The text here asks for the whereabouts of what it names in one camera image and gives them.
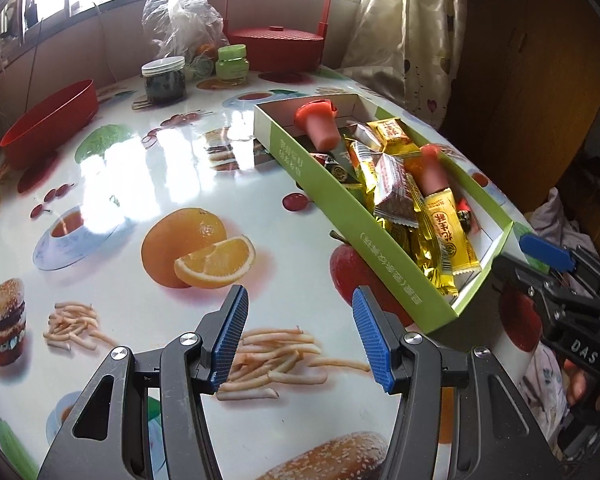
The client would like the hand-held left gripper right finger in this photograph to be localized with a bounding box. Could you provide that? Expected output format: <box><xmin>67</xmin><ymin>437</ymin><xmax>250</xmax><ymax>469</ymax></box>
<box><xmin>351</xmin><ymin>286</ymin><xmax>563</xmax><ymax>480</ymax></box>

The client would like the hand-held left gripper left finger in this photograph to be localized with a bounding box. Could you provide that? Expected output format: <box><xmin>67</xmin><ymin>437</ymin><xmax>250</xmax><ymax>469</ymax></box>
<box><xmin>37</xmin><ymin>285</ymin><xmax>250</xmax><ymax>480</ymax></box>

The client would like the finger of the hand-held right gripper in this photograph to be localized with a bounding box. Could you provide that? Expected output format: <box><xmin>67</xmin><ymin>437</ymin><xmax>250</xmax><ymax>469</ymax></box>
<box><xmin>519</xmin><ymin>234</ymin><xmax>600</xmax><ymax>301</ymax></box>
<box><xmin>492</xmin><ymin>254</ymin><xmax>600</xmax><ymax>326</ymax></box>

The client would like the orange jelly cup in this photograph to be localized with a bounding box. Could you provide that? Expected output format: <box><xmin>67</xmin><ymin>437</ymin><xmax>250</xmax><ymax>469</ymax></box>
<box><xmin>419</xmin><ymin>144</ymin><xmax>453</xmax><ymax>196</ymax></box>

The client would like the green and white cardboard box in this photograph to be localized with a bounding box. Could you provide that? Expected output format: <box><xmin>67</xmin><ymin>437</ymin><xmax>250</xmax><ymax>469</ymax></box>
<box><xmin>253</xmin><ymin>92</ymin><xmax>515</xmax><ymax>335</ymax></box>

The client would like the red and white candy packet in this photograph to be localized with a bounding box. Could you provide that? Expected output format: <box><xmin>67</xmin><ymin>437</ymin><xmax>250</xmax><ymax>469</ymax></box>
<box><xmin>372</xmin><ymin>152</ymin><xmax>416</xmax><ymax>223</ymax></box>

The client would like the small yellow red-label packet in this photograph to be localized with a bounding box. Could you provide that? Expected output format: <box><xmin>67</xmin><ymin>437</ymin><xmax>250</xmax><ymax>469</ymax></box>
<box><xmin>367</xmin><ymin>117</ymin><xmax>411</xmax><ymax>153</ymax></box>

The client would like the red jelly cup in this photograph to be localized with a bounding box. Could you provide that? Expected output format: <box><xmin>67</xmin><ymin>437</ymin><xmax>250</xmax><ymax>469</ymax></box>
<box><xmin>294</xmin><ymin>100</ymin><xmax>341</xmax><ymax>152</ymax></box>

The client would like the person's right hand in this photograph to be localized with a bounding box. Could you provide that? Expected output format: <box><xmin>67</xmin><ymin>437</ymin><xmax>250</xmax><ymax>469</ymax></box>
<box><xmin>562</xmin><ymin>360</ymin><xmax>600</xmax><ymax>408</ymax></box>

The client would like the pale cloth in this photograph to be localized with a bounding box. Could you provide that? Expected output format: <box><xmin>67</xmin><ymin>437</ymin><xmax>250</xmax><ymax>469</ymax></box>
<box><xmin>530</xmin><ymin>187</ymin><xmax>586</xmax><ymax>241</ymax></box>

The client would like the floral cloth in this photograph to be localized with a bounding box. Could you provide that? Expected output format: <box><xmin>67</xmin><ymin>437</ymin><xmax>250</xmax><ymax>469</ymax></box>
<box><xmin>520</xmin><ymin>347</ymin><xmax>573</xmax><ymax>443</ymax></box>

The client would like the wooden wardrobe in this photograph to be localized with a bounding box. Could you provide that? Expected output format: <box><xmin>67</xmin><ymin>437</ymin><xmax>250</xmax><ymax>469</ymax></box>
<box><xmin>440</xmin><ymin>0</ymin><xmax>600</xmax><ymax>221</ymax></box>

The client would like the cream patterned curtain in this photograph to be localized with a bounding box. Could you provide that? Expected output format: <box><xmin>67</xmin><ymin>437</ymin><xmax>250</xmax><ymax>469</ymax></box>
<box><xmin>340</xmin><ymin>0</ymin><xmax>461</xmax><ymax>126</ymax></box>

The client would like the dark jar with clear lid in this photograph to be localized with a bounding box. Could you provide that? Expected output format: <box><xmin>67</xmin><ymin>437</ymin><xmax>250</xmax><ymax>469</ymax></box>
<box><xmin>141</xmin><ymin>57</ymin><xmax>187</xmax><ymax>103</ymax></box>

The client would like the green jar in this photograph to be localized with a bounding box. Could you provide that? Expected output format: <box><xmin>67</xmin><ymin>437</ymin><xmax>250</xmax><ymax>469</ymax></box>
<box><xmin>215</xmin><ymin>45</ymin><xmax>251</xmax><ymax>81</ymax></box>

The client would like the red oval bowl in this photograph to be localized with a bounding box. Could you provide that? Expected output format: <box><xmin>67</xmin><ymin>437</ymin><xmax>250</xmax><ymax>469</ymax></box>
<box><xmin>0</xmin><ymin>79</ymin><xmax>100</xmax><ymax>171</ymax></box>

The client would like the clear plastic bag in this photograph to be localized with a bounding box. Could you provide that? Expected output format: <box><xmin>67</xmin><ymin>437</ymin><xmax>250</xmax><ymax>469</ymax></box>
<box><xmin>141</xmin><ymin>0</ymin><xmax>229</xmax><ymax>68</ymax></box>

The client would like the red basket with handle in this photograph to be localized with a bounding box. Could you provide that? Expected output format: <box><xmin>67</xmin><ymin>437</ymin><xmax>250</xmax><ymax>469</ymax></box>
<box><xmin>223</xmin><ymin>0</ymin><xmax>333</xmax><ymax>73</ymax></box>

